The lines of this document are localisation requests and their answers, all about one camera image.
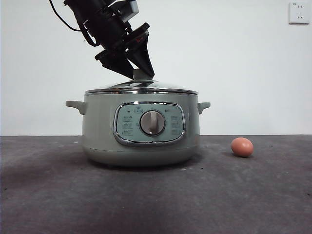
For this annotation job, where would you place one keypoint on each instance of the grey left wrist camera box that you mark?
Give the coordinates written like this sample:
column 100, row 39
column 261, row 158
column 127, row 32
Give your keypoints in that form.
column 131, row 11

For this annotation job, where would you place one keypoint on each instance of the brown egg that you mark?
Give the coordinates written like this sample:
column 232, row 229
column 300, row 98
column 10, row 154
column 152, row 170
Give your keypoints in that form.
column 242, row 147

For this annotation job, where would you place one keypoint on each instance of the pale green electric pot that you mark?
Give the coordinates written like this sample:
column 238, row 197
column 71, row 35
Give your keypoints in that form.
column 102, row 136

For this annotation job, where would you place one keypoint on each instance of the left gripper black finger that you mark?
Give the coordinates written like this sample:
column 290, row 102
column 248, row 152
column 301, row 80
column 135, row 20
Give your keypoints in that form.
column 119, row 63
column 142, row 56

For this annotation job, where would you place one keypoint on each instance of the white wall socket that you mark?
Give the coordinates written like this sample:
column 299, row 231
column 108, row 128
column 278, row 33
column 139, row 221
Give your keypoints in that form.
column 297, row 13

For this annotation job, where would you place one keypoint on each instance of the glass lid with green knob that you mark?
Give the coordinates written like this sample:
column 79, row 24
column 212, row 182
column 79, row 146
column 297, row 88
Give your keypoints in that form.
column 146, row 86

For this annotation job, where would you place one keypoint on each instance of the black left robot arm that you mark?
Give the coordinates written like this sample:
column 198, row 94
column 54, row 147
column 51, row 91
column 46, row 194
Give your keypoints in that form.
column 102, row 22

